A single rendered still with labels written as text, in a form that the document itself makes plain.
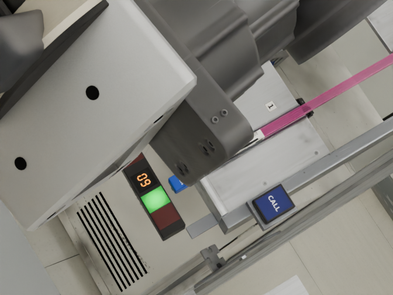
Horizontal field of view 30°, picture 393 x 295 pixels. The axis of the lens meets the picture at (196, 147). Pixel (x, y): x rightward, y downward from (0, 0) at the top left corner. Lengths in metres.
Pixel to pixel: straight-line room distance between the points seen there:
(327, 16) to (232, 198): 0.75
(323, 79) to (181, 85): 1.59
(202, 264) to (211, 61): 0.87
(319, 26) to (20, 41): 0.17
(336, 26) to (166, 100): 0.13
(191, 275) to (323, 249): 1.47
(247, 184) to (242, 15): 0.81
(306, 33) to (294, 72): 1.38
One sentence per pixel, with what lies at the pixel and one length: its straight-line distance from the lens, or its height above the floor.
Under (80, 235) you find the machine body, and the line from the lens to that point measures 1.77.
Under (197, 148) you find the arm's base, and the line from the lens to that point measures 0.33.
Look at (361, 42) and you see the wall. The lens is 3.09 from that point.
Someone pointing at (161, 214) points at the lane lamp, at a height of 0.65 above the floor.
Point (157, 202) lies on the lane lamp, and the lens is 1.12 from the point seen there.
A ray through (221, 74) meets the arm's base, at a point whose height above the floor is 1.21.
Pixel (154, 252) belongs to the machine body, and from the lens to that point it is 1.63.
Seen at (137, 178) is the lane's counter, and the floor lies 0.65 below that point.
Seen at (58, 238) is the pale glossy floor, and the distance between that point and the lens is 1.87.
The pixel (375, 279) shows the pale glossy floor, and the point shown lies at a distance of 2.80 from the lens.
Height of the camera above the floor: 1.37
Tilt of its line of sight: 35 degrees down
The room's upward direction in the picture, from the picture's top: 50 degrees clockwise
